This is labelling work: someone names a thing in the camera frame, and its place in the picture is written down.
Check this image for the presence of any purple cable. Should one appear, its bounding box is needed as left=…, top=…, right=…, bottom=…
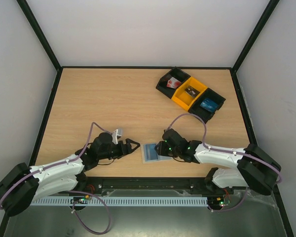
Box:
left=166, top=113, right=283, bottom=213
left=0, top=121, right=113, bottom=235

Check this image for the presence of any dark card in yellow bin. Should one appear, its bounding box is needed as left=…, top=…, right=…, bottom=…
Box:
left=185, top=86, right=199, bottom=98

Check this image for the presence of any black bin with blue card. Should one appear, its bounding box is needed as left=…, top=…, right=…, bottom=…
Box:
left=188, top=88, right=225, bottom=123

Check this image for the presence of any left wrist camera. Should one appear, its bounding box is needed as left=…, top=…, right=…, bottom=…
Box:
left=111, top=128, right=123, bottom=145

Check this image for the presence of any white slotted cable duct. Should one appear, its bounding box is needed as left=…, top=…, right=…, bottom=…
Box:
left=31, top=196, right=208, bottom=207

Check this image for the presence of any black bin with red card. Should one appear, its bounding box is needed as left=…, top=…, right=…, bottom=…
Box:
left=156, top=67, right=190, bottom=99

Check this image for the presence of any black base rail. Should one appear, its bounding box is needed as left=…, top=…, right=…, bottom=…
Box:
left=58, top=176, right=277, bottom=196

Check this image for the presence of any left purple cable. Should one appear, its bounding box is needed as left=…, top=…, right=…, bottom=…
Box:
left=0, top=121, right=113, bottom=235

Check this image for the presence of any yellow bin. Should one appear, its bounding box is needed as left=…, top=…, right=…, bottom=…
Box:
left=171, top=77, right=208, bottom=111

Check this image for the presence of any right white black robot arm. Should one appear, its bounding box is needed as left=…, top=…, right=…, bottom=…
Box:
left=154, top=128, right=281, bottom=196

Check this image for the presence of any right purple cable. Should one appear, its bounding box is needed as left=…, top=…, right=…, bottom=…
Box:
left=166, top=113, right=283, bottom=213

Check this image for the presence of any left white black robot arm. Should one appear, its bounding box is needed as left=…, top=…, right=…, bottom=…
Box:
left=0, top=132, right=140, bottom=217

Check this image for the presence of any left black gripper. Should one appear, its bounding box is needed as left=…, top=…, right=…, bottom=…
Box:
left=98, top=138, right=140, bottom=160

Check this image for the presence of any red white card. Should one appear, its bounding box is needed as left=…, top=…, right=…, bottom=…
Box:
left=166, top=77, right=182, bottom=89

